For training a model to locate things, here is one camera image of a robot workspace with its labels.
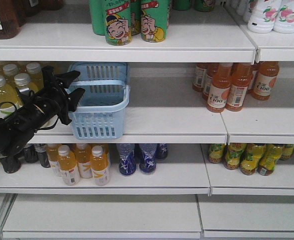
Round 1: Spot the light blue plastic basket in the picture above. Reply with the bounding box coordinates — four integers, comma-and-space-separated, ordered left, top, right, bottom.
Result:
66, 61, 131, 140

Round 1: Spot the blue sports drink bottle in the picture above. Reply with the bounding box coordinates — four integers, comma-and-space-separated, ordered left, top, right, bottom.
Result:
116, 143, 136, 176
139, 143, 157, 174

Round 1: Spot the orange C100 bottle front-left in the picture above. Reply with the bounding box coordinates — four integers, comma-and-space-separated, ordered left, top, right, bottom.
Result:
206, 62, 233, 113

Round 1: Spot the blue sports drink bottle right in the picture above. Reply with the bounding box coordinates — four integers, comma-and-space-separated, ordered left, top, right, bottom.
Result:
139, 143, 157, 174

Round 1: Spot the orange C100 bottle front-right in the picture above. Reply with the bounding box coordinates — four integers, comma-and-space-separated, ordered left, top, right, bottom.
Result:
225, 62, 252, 112

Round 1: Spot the green cartoon can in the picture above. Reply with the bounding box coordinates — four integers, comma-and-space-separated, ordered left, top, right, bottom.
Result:
102, 0, 132, 46
140, 0, 169, 43

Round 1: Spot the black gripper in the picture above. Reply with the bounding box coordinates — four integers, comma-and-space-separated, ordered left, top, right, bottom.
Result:
34, 65, 86, 125

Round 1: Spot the orange juice bottle front-right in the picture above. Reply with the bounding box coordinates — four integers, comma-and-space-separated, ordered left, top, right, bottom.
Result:
90, 145, 110, 186

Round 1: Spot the orange juice bottle front-left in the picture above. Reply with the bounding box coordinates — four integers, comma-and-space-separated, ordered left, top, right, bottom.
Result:
58, 145, 80, 186

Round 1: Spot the white metal shelving unit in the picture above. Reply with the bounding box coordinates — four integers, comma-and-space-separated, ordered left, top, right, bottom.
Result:
0, 0, 294, 240

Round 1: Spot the black tea bottle front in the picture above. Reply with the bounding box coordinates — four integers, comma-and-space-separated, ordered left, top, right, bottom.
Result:
0, 156, 21, 174

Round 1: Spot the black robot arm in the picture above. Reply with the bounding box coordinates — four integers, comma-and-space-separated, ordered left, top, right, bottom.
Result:
0, 66, 85, 156

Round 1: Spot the pale yellow drink bottle front-left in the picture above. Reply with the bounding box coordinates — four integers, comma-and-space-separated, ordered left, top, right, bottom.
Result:
0, 75, 21, 118

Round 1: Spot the orange C100 bottle back-right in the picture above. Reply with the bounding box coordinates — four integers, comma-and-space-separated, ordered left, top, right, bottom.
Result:
251, 61, 280, 101

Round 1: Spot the green cartoon can left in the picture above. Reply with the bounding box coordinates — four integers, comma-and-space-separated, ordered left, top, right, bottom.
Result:
102, 0, 132, 46

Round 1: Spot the green cartoon can right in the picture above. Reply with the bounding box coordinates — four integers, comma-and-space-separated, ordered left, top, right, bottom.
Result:
140, 0, 169, 43

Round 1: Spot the blue sports drink bottle left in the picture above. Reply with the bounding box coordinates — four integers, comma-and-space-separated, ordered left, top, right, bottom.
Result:
116, 143, 136, 176

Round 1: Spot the pale yellow drink bottle front-right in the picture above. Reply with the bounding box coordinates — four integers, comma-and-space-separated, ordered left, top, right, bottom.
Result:
14, 73, 39, 95

